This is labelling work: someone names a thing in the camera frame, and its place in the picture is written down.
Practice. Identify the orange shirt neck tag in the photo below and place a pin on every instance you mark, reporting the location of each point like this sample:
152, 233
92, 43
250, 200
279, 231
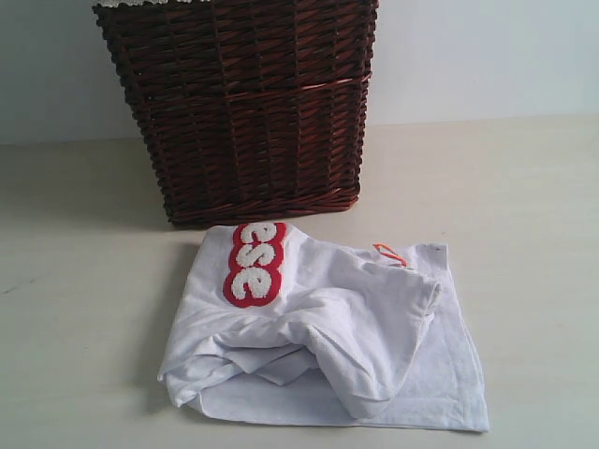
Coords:
389, 253

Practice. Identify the white shirt with red trim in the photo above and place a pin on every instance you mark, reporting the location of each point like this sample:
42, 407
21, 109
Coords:
278, 328

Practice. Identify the dark brown wicker basket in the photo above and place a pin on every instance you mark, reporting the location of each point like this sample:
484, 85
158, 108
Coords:
249, 110

